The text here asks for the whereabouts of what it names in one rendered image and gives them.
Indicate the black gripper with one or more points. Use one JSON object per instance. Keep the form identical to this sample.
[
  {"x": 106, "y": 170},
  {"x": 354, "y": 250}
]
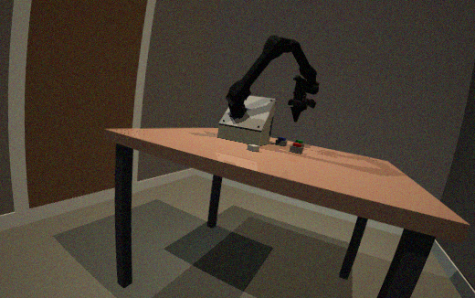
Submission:
[{"x": 296, "y": 101}]

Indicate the blue button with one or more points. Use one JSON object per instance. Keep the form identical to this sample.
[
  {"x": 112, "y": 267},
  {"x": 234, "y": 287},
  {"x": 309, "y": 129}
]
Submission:
[{"x": 281, "y": 141}]

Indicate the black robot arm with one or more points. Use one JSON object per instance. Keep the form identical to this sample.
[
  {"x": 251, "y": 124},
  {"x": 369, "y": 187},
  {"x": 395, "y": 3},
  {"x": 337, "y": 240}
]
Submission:
[{"x": 273, "y": 48}]

